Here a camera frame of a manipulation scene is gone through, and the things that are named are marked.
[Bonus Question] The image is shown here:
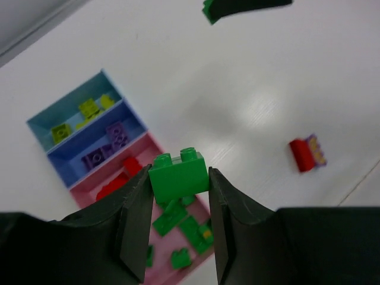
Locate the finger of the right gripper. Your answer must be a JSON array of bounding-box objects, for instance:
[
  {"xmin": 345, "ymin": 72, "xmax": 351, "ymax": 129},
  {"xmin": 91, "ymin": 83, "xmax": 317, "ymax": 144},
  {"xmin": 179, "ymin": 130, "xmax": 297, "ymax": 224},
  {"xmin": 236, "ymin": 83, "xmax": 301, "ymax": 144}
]
[{"xmin": 212, "ymin": 0, "xmax": 293, "ymax": 23}]

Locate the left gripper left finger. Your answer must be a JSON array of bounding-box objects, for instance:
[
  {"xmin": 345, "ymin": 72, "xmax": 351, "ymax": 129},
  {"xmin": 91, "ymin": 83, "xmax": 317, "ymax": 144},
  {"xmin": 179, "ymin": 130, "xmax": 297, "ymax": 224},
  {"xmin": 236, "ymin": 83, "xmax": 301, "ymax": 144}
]
[{"xmin": 1, "ymin": 167, "xmax": 153, "ymax": 284}]

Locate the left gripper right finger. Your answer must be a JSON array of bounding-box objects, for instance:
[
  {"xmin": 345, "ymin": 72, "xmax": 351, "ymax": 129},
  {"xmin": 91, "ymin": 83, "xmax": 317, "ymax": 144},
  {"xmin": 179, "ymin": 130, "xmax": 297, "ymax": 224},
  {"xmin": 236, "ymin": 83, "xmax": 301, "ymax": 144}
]
[{"xmin": 208, "ymin": 168, "xmax": 379, "ymax": 284}]

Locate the green sloped lego brick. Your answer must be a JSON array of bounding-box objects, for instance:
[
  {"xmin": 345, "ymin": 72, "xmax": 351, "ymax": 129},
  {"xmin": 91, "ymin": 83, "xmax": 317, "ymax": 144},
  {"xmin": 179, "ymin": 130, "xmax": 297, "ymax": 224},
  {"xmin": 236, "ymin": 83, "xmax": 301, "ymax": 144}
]
[{"xmin": 202, "ymin": 0, "xmax": 220, "ymax": 25}]

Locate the green square lego brick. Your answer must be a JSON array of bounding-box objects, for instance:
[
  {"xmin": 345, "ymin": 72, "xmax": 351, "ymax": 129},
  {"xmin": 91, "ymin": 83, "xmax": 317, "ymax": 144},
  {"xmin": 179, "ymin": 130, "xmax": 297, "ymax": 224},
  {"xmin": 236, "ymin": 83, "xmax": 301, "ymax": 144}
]
[{"xmin": 146, "ymin": 245, "xmax": 154, "ymax": 268}]

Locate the red flower lego piece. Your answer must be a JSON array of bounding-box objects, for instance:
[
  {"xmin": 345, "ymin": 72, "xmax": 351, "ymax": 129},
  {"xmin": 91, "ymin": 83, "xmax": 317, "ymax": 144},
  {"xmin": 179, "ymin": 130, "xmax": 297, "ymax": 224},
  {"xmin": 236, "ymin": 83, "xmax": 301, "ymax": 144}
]
[{"xmin": 96, "ymin": 172, "xmax": 129, "ymax": 201}]

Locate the red lego brick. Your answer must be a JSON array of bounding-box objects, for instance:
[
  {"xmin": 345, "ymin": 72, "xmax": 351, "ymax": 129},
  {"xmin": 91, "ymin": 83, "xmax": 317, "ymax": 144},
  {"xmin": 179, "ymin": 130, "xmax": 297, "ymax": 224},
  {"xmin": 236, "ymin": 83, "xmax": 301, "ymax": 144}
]
[{"xmin": 123, "ymin": 157, "xmax": 143, "ymax": 178}]

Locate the purple lego brick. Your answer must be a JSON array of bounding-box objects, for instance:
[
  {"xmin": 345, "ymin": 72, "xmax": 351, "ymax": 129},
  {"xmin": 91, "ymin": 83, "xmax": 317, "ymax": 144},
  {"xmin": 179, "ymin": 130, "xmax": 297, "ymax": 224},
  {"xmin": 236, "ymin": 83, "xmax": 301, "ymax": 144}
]
[{"xmin": 81, "ymin": 144, "xmax": 114, "ymax": 171}]

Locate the green two-stud lego brick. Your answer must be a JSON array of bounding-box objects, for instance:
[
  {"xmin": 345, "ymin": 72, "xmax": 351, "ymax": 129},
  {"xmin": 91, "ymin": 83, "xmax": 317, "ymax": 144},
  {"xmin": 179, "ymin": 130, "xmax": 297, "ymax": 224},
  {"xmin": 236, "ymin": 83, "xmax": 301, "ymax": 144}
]
[{"xmin": 148, "ymin": 147, "xmax": 209, "ymax": 204}]

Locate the red purple lego stack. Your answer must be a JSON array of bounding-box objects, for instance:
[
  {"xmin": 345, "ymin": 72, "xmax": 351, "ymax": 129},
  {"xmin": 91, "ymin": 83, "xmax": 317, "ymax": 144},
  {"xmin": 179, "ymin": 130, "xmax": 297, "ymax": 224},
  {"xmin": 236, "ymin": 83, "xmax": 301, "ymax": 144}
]
[{"xmin": 289, "ymin": 134, "xmax": 327, "ymax": 173}]

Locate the purple curved lego piece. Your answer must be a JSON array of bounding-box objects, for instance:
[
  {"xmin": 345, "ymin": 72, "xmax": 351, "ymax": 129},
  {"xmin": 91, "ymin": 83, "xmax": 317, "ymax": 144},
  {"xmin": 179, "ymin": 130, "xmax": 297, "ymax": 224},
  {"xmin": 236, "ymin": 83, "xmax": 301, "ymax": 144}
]
[{"xmin": 106, "ymin": 122, "xmax": 129, "ymax": 152}]

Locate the yellow-green small lego brick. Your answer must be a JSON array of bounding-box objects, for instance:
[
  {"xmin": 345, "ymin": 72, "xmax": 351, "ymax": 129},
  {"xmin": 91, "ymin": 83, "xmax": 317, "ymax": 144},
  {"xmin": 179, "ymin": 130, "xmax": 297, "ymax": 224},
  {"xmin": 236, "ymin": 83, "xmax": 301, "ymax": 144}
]
[{"xmin": 51, "ymin": 123, "xmax": 72, "ymax": 145}]

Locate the lime curved lego piece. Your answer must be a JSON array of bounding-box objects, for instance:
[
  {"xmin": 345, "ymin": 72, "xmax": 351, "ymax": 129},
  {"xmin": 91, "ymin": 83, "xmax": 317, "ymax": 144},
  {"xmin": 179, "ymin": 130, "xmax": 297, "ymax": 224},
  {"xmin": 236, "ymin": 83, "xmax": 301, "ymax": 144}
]
[{"xmin": 100, "ymin": 94, "xmax": 115, "ymax": 110}]

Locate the green lego plate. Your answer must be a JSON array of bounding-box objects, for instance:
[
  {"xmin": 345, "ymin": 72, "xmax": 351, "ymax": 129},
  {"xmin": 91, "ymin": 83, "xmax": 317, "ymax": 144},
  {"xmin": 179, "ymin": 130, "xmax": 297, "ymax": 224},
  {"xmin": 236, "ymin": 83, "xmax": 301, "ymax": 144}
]
[{"xmin": 153, "ymin": 199, "xmax": 188, "ymax": 237}]

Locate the small pink bin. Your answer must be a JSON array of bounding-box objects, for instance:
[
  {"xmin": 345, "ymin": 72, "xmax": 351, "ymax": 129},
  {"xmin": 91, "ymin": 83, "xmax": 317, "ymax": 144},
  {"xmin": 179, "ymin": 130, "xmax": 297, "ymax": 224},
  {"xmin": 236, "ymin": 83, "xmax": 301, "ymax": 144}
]
[{"xmin": 69, "ymin": 132, "xmax": 164, "ymax": 210}]

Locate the large pink bin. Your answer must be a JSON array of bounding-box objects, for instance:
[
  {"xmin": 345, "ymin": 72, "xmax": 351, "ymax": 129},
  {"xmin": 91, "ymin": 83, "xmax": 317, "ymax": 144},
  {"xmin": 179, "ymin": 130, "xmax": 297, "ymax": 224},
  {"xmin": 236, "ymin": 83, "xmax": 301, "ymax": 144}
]
[{"xmin": 144, "ymin": 195, "xmax": 214, "ymax": 284}]

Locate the dark blue bin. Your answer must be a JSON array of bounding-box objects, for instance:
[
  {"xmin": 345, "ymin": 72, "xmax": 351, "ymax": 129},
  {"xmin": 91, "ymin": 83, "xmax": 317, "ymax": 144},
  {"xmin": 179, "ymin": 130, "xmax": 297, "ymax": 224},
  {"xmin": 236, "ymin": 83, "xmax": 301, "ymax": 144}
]
[{"xmin": 47, "ymin": 100, "xmax": 146, "ymax": 188}]

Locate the light blue bin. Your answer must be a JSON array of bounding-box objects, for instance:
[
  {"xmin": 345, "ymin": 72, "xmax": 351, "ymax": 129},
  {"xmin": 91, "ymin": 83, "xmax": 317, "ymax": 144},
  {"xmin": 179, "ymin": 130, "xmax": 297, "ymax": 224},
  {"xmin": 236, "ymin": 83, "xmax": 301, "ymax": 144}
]
[{"xmin": 27, "ymin": 70, "xmax": 122, "ymax": 152}]

